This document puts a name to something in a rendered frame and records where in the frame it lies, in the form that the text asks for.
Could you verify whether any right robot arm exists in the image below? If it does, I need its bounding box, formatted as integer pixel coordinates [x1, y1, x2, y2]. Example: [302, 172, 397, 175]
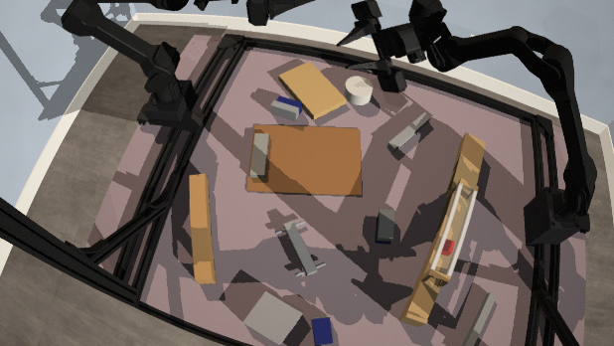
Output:
[384, 0, 597, 223]

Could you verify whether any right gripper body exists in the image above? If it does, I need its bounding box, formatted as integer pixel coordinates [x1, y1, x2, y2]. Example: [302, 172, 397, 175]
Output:
[351, 0, 407, 93]

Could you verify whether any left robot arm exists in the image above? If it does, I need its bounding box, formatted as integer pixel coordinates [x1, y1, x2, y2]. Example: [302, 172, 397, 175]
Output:
[61, 0, 189, 106]

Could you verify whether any tan flat rectangular board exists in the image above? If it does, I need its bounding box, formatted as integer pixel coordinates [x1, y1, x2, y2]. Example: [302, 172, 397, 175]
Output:
[278, 62, 347, 120]

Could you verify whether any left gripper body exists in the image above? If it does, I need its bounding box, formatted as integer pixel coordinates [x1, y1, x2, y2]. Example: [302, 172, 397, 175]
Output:
[246, 0, 269, 26]

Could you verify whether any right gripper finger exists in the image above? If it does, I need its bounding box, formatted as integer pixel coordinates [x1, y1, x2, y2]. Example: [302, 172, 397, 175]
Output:
[345, 60, 391, 76]
[337, 19, 377, 47]

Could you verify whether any orange-brown wooden clipboard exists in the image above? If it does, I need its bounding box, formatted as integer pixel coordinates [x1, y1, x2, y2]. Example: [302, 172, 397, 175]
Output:
[247, 125, 353, 195]

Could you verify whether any orange flat bar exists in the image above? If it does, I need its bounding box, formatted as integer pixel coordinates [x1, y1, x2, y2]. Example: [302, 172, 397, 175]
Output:
[190, 174, 217, 284]

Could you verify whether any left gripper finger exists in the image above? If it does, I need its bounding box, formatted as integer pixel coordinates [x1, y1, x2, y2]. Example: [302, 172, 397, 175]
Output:
[268, 0, 315, 20]

